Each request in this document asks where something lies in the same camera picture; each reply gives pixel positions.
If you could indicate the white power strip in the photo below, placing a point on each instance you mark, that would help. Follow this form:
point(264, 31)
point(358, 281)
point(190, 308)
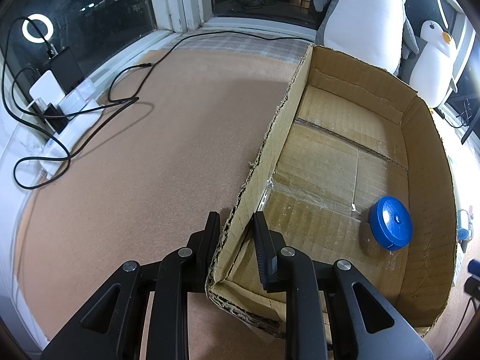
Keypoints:
point(80, 125)

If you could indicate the cardboard box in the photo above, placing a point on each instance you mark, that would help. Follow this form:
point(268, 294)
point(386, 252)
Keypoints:
point(330, 180)

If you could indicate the white plug adapter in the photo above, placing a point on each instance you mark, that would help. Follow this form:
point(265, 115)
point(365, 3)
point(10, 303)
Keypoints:
point(78, 95)

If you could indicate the black plug adapter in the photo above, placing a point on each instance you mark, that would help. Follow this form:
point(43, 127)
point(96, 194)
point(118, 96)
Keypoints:
point(52, 118)

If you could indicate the blue round tape measure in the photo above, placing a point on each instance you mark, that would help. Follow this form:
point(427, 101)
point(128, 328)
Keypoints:
point(392, 221)

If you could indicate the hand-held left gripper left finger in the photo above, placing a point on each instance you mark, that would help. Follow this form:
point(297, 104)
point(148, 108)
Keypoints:
point(212, 240)

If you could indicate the brown blanket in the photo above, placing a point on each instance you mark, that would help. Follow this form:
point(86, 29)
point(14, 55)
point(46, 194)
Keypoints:
point(150, 157)

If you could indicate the white plaid blanket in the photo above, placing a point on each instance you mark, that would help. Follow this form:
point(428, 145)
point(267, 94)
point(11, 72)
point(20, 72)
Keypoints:
point(243, 47)

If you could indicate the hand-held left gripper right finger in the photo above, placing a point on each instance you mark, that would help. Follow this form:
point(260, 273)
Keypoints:
point(263, 249)

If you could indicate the white square power adapter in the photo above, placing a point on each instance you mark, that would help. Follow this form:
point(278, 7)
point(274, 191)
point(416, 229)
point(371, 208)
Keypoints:
point(47, 86)

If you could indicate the clear blue eye drop bottle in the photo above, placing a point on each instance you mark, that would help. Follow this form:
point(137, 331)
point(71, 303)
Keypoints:
point(464, 222)

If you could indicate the large penguin plush toy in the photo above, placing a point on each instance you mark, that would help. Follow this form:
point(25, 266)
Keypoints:
point(367, 18)

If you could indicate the small penguin plush toy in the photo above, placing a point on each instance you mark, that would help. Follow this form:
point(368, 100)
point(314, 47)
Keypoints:
point(431, 67)

